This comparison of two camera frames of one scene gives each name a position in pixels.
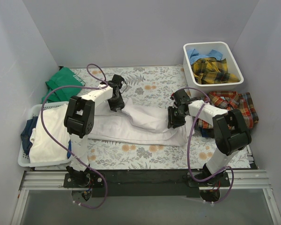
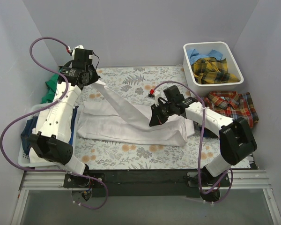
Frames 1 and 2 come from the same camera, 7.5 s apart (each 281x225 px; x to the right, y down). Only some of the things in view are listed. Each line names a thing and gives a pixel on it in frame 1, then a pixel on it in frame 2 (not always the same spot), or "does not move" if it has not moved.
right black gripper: (172, 117) to (158, 113)
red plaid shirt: (231, 100) does not move
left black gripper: (116, 104) to (91, 76)
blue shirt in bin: (193, 55) does not move
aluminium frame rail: (49, 181) does not move
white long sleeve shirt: (138, 124) does not move
